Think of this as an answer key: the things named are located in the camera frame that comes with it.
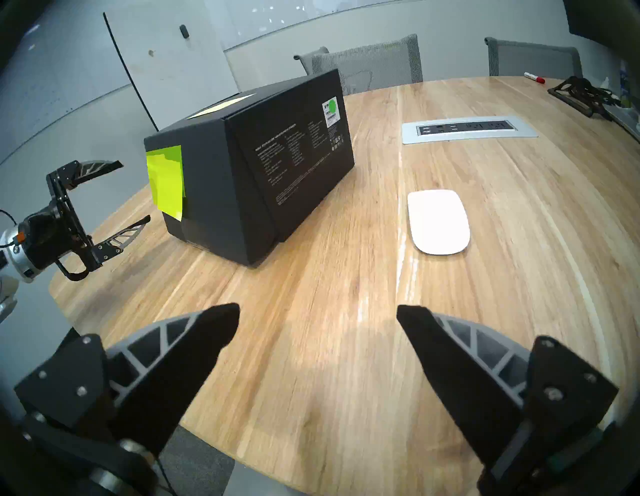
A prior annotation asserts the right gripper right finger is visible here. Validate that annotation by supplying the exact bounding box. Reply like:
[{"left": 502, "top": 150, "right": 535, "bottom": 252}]
[{"left": 397, "top": 305, "right": 620, "bottom": 496}]

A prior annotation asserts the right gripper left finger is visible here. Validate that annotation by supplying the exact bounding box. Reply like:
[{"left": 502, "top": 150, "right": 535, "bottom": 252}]
[{"left": 15, "top": 302, "right": 241, "bottom": 496}]

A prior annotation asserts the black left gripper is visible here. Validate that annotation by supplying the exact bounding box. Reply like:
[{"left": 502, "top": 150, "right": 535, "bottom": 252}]
[{"left": 17, "top": 160, "right": 152, "bottom": 282}]

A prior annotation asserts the black cardboard box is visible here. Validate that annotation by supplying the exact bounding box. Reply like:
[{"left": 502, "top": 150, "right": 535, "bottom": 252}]
[{"left": 144, "top": 68, "right": 356, "bottom": 267}]

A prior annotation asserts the white computer mouse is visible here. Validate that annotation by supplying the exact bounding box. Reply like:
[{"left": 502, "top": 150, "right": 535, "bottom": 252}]
[{"left": 407, "top": 189, "right": 471, "bottom": 256}]

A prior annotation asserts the yellow sticky note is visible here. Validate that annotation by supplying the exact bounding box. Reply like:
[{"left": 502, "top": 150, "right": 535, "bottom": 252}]
[
  {"left": 146, "top": 155, "right": 173, "bottom": 201},
  {"left": 159, "top": 172, "right": 185, "bottom": 222}
]

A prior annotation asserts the lime green sticky note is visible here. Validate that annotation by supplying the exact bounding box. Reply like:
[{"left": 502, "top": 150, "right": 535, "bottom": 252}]
[{"left": 146, "top": 145, "right": 187, "bottom": 213}]

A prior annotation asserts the pale square sticky note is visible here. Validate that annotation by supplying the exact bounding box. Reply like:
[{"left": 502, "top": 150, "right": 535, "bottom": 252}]
[{"left": 186, "top": 93, "right": 256, "bottom": 120}]

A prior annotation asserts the rolling whiteboard on stand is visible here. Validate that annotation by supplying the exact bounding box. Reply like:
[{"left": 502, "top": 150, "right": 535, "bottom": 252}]
[{"left": 102, "top": 0, "right": 241, "bottom": 132}]

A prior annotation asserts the silver table power panel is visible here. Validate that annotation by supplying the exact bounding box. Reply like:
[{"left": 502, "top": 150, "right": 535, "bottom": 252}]
[{"left": 401, "top": 116, "right": 539, "bottom": 146}]

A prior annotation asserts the silver laptop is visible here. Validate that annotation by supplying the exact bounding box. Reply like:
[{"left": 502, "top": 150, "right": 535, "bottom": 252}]
[{"left": 607, "top": 105, "right": 640, "bottom": 143}]

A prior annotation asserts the black laptop stand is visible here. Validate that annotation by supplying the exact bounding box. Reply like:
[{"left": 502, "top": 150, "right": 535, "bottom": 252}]
[{"left": 547, "top": 76, "right": 623, "bottom": 118}]

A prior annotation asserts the gray mesh office chair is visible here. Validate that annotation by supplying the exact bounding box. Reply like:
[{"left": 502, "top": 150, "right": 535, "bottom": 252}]
[{"left": 293, "top": 34, "right": 424, "bottom": 96}]

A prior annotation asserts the gray plain-back office chair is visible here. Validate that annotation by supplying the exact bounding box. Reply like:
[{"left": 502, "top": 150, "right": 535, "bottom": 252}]
[{"left": 484, "top": 36, "right": 583, "bottom": 78}]

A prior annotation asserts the whiteboard cleaner spray bottle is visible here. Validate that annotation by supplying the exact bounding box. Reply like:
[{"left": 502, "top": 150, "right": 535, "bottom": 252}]
[{"left": 620, "top": 60, "right": 635, "bottom": 108}]

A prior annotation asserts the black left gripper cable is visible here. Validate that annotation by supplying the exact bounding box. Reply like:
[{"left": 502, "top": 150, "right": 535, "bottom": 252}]
[{"left": 0, "top": 210, "right": 21, "bottom": 248}]

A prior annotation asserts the glass wall whiteboard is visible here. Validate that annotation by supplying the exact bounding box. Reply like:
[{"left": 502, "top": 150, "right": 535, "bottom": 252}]
[{"left": 215, "top": 0, "right": 441, "bottom": 51}]

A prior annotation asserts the coiled black cable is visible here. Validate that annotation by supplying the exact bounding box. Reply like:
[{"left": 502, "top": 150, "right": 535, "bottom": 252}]
[{"left": 575, "top": 82, "right": 623, "bottom": 108}]

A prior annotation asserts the large black wall screen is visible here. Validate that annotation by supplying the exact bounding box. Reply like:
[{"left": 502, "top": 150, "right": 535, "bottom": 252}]
[{"left": 562, "top": 0, "right": 640, "bottom": 48}]

